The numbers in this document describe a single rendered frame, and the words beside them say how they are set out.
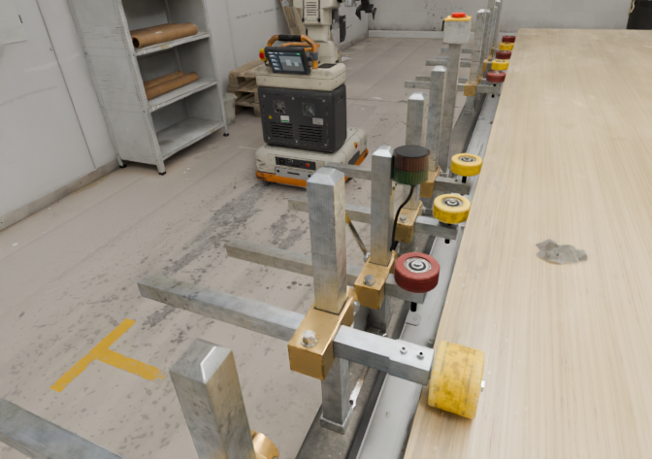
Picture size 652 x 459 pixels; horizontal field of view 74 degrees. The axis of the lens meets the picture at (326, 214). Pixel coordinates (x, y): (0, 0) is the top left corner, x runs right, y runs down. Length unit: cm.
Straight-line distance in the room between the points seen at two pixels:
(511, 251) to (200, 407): 66
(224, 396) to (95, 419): 154
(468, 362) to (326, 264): 20
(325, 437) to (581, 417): 39
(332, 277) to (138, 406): 139
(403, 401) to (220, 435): 60
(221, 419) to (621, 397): 50
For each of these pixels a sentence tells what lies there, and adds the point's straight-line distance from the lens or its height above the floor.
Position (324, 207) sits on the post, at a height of 114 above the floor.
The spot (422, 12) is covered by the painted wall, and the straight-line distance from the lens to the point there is 883.
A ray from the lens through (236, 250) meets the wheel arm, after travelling 95.
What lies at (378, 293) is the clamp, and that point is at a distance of 80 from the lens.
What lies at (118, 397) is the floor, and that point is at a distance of 192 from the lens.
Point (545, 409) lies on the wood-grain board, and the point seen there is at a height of 90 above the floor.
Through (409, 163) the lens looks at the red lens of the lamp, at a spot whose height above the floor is 110.
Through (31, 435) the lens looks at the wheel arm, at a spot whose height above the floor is 96.
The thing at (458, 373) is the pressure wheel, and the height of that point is 98.
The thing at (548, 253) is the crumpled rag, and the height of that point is 91.
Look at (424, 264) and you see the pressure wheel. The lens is 81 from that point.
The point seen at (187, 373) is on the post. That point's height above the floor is 113.
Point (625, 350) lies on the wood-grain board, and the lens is 76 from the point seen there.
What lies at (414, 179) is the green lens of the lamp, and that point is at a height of 107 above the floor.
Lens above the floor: 139
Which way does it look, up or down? 31 degrees down
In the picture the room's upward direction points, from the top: 3 degrees counter-clockwise
